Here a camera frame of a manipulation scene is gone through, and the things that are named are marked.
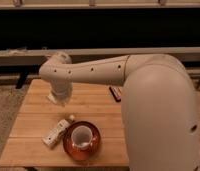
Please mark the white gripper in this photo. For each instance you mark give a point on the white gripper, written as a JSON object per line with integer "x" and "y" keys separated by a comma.
{"x": 61, "y": 89}

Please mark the white sponge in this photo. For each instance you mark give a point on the white sponge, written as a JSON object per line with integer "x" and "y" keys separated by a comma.
{"x": 58, "y": 101}

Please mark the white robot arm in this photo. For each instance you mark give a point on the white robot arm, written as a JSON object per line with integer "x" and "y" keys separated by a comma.
{"x": 158, "y": 105}

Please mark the white ceramic cup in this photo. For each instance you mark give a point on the white ceramic cup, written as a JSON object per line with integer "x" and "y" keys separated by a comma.
{"x": 81, "y": 137}

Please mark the wooden table board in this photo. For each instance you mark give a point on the wooden table board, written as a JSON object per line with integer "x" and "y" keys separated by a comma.
{"x": 93, "y": 103}

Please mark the small dark rectangular block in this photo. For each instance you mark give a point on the small dark rectangular block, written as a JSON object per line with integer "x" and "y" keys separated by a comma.
{"x": 116, "y": 92}

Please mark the orange-brown saucer plate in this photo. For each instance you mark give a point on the orange-brown saucer plate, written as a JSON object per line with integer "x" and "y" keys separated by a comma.
{"x": 76, "y": 153}

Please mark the long beige wall rail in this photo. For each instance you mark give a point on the long beige wall rail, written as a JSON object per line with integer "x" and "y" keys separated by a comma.
{"x": 31, "y": 57}

